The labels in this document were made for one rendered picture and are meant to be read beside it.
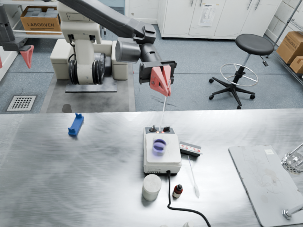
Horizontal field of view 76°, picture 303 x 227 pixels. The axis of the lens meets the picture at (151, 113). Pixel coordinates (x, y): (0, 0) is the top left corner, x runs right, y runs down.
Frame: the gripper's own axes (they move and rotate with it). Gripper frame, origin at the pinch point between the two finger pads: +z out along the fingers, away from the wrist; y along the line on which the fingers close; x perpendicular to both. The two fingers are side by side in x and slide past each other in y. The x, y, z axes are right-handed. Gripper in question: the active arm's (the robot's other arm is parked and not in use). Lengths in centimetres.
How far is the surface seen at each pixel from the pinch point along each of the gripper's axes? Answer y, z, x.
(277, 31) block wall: 286, -207, 94
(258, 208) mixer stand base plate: 29, 26, 34
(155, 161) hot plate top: -1.5, 4.6, 26.4
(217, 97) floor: 113, -96, 110
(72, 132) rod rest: -28.5, -19.6, 34.2
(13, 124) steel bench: -52, -30, 36
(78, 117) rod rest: -26, -27, 34
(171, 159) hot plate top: 4.0, 5.2, 26.4
